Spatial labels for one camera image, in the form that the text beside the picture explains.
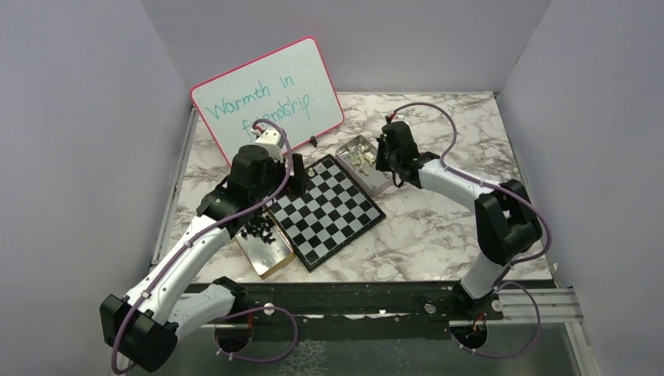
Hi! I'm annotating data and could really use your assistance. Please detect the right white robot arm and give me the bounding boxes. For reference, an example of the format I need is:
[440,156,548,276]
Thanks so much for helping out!
[376,121,543,319]

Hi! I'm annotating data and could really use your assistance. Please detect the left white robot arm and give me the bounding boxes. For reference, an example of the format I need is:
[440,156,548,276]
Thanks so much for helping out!
[99,145,309,375]

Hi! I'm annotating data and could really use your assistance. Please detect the silver tin with white pieces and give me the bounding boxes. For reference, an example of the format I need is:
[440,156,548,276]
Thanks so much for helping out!
[334,135,392,197]

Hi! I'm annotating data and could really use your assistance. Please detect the pile of white chess pieces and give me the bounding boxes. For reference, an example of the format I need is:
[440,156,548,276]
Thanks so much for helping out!
[348,143,375,176]

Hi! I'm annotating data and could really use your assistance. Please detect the pile of black chess pieces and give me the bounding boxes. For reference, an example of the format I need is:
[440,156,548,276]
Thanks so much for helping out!
[240,216,276,244]

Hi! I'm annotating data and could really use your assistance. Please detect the gold tin with black pieces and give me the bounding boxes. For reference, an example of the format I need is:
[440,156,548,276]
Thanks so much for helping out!
[235,210,295,280]

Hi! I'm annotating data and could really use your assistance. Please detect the black white chessboard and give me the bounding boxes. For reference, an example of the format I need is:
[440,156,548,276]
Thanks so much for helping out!
[267,154,386,272]

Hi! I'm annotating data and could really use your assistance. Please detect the pink framed whiteboard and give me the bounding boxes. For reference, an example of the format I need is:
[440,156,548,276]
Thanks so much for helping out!
[190,37,345,162]

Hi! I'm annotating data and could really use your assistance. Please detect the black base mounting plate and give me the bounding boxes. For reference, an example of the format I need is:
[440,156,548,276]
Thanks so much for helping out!
[143,277,558,344]

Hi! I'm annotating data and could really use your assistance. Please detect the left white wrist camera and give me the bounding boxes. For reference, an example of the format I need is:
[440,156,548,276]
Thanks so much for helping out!
[255,127,284,163]

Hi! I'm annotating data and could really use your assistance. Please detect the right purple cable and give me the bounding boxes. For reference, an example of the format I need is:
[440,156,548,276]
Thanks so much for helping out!
[384,102,553,360]

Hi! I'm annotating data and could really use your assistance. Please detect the purple cable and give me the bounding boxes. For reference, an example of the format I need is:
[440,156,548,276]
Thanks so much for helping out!
[384,102,553,360]
[110,118,301,376]

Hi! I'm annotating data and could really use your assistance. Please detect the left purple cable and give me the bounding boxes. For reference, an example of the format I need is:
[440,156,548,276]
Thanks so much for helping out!
[110,118,301,376]

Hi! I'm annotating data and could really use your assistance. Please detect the aluminium rail frame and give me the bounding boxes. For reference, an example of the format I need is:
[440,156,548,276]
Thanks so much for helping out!
[181,115,583,360]

